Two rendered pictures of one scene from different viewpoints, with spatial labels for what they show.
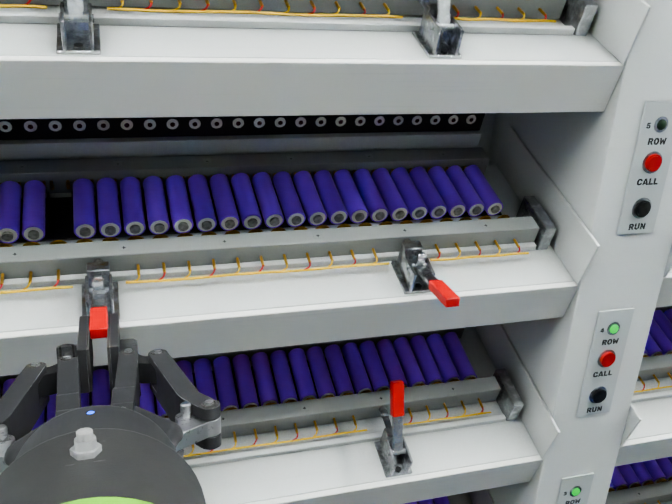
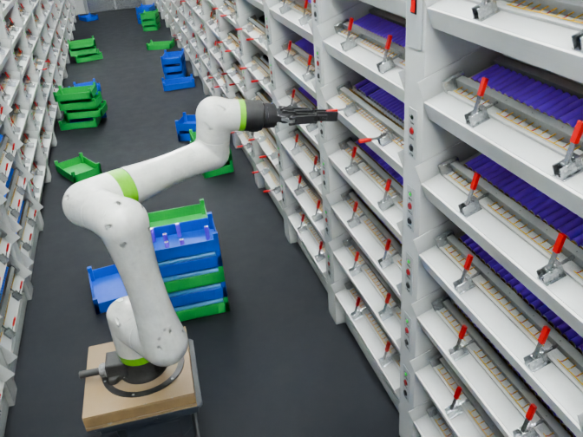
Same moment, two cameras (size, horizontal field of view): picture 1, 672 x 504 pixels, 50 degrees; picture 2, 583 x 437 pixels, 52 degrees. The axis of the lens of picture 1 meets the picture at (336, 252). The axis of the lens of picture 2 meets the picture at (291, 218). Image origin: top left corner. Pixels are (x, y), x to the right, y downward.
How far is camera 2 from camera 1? 1.71 m
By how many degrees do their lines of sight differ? 82
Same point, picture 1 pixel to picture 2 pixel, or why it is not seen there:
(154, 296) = (357, 116)
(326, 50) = (370, 62)
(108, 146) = not seen: hidden behind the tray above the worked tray
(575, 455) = (408, 244)
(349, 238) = (385, 122)
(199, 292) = (361, 120)
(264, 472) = (370, 186)
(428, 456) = (390, 212)
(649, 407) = (444, 259)
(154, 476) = (252, 104)
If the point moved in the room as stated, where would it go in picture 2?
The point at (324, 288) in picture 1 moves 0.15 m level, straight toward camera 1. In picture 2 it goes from (373, 133) to (321, 136)
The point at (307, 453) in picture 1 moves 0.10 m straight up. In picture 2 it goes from (380, 191) to (380, 160)
